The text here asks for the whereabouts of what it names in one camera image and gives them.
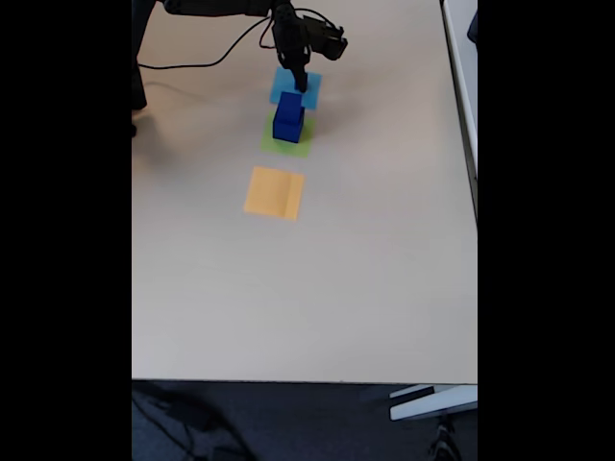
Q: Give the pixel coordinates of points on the large blue cube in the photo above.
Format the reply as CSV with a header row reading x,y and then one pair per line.
x,y
287,133

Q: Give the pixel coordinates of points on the dark blue chair back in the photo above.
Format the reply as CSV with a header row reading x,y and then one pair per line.
x,y
473,26

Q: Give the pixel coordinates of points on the orange paper square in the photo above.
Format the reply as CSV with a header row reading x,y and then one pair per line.
x,y
274,194

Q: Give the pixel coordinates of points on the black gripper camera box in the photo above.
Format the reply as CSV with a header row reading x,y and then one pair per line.
x,y
331,41

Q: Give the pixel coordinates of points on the white table foot bar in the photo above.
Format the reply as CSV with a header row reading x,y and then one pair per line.
x,y
432,403

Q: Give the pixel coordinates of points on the medium blue cube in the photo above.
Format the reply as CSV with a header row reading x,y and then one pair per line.
x,y
289,108

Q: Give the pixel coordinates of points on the green paper square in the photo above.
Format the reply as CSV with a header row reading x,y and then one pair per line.
x,y
307,146

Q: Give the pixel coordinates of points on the blue paper square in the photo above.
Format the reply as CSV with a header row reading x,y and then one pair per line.
x,y
281,89

